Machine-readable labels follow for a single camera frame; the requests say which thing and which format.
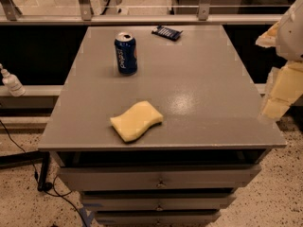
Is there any yellow sponge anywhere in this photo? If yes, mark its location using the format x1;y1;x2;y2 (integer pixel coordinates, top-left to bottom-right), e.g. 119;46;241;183
110;101;164;142

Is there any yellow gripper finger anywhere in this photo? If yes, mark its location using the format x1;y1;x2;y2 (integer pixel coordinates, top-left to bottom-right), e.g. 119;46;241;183
256;22;279;48
260;61;303;121

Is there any bottom grey drawer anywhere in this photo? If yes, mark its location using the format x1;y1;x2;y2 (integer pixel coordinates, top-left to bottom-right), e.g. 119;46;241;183
95;210;221;225

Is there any black metal stand leg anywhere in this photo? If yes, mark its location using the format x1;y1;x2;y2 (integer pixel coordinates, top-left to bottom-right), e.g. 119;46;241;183
0;150;53;192

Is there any white spray bottle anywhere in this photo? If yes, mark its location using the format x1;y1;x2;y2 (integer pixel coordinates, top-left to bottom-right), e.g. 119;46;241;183
0;64;26;96

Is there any grey lower shelf rail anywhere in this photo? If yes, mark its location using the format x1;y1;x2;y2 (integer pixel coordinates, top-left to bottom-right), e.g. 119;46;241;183
0;85;62;96

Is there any blue snack packet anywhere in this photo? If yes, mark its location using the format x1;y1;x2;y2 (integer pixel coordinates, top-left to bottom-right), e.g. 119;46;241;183
151;26;182;42

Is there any blue Pepsi can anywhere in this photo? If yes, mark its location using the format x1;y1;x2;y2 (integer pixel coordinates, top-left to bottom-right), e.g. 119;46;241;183
115;32;137;76

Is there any grey drawer cabinet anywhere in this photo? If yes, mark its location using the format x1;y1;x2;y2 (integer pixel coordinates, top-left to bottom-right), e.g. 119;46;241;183
37;24;288;227

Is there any grey metal railing frame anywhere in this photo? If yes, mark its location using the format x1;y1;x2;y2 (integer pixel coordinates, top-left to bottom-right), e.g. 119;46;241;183
0;0;294;26

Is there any grey drawer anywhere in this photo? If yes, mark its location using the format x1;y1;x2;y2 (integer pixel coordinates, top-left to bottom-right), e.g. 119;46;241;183
95;210;221;225
81;193;236;211
59;165;261;191

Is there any black floor cable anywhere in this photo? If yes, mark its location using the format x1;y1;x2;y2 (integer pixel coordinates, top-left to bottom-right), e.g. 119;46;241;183
0;119;90;227

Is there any middle grey drawer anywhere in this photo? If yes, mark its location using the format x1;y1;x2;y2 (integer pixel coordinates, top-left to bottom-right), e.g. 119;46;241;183
81;193;236;211

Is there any top grey drawer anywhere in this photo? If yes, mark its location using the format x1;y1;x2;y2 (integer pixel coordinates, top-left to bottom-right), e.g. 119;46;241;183
59;165;261;191

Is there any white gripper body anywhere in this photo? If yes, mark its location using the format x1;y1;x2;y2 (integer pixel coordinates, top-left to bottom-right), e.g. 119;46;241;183
276;0;303;61

